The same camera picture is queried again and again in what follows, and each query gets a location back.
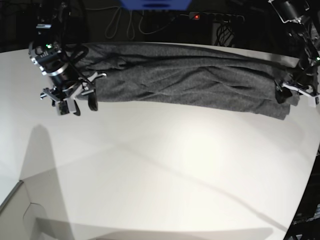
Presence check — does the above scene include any black power strip red switch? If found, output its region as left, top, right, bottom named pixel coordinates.
left=188, top=11, right=245, bottom=23

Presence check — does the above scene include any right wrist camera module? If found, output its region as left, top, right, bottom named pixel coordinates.
left=55, top=98, right=72, bottom=116

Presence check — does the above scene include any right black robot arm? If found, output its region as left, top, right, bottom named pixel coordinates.
left=28, top=0, right=106, bottom=116

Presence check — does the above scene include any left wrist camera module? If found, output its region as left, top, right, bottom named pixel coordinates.
left=308, top=95, right=320, bottom=108

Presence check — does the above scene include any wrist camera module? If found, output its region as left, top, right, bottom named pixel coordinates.
left=308, top=95, right=320, bottom=108
left=55, top=98, right=72, bottom=116

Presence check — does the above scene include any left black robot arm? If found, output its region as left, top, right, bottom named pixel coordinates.
left=268, top=0, right=320, bottom=108

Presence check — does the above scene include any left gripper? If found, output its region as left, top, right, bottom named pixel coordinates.
left=274, top=78, right=320, bottom=104

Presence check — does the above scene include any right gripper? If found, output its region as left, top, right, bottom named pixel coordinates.
left=40, top=72, right=107, bottom=117

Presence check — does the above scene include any blue plastic panel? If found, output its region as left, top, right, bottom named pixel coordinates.
left=120, top=0, right=192, bottom=11

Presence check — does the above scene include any grey long-sleeve t-shirt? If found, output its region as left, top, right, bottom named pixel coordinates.
left=76, top=42, right=300, bottom=120

